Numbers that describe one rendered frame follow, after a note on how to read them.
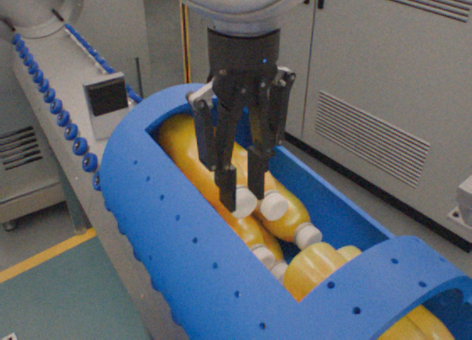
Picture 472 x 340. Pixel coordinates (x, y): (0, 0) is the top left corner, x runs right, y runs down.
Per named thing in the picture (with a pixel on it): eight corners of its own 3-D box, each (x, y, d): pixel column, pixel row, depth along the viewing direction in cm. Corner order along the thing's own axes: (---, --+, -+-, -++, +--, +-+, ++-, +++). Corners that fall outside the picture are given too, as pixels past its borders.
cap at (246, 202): (227, 215, 60) (234, 223, 59) (223, 196, 58) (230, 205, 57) (251, 201, 62) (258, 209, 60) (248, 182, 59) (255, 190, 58)
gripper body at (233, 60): (256, 8, 49) (254, 82, 55) (190, 21, 45) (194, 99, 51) (299, 27, 44) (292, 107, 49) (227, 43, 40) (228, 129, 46)
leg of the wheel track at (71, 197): (84, 225, 216) (55, 116, 179) (88, 233, 212) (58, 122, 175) (73, 229, 213) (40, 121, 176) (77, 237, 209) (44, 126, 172)
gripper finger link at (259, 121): (236, 70, 50) (246, 65, 50) (250, 144, 57) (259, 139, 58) (255, 83, 47) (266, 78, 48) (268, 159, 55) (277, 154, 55)
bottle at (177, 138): (163, 157, 73) (220, 229, 61) (152, 124, 68) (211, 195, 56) (199, 137, 75) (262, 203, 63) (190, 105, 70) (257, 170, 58)
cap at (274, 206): (285, 192, 65) (292, 199, 64) (273, 214, 66) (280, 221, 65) (267, 191, 63) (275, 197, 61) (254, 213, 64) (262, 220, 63)
